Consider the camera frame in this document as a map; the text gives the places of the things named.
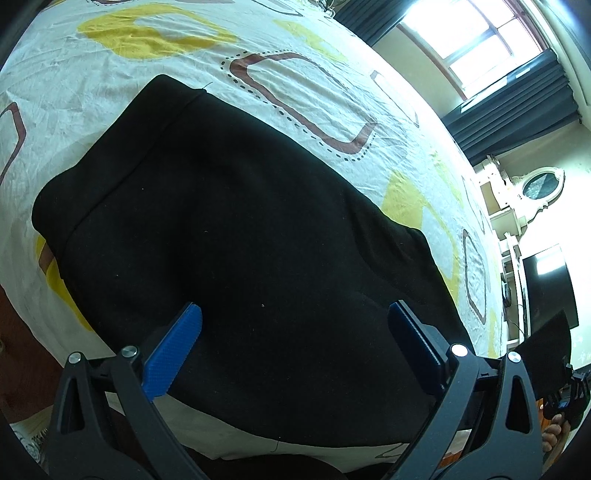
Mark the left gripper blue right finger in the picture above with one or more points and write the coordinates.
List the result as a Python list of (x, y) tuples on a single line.
[(423, 347)]

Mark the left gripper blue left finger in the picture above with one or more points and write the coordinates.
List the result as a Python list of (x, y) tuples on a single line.
[(163, 361)]

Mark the black pants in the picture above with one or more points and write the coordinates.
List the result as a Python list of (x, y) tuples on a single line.
[(187, 199)]

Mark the right hand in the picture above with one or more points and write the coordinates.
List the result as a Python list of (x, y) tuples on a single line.
[(555, 435)]

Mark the black television screen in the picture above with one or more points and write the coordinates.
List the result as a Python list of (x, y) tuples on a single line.
[(549, 288)]

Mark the white tv stand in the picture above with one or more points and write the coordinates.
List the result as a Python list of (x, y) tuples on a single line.
[(516, 314)]

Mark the white vanity with oval mirror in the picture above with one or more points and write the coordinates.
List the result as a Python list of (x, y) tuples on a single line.
[(514, 202)]

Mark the dark blue curtain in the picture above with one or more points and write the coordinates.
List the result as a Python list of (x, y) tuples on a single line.
[(370, 20), (533, 100)]

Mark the white patterned bed sheet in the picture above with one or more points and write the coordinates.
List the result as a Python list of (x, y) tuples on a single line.
[(69, 68)]

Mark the window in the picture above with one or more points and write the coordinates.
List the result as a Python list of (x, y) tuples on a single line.
[(476, 43)]

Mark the dark blue right curtain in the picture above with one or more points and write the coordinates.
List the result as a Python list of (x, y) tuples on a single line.
[(370, 20)]

